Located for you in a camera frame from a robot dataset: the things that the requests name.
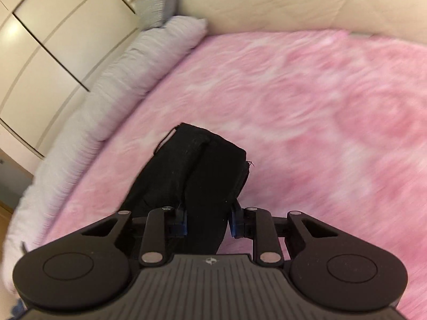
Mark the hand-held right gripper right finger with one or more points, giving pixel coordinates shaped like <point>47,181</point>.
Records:
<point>235,223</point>

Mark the white ribbed quilt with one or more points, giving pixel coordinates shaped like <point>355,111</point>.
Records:
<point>110,86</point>

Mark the black pants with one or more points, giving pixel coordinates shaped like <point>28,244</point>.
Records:
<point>186,173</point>

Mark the grey ribbed pillow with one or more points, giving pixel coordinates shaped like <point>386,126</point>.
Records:
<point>155,0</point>

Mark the cream wardrobe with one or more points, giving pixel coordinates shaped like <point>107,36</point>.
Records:
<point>50,40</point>

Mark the cream quilted headboard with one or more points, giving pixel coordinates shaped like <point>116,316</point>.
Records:
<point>300,0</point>

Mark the pink rose-pattern blanket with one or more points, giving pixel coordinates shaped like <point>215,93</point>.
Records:
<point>317,123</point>

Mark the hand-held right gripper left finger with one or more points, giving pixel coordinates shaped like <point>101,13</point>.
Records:
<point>181,223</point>

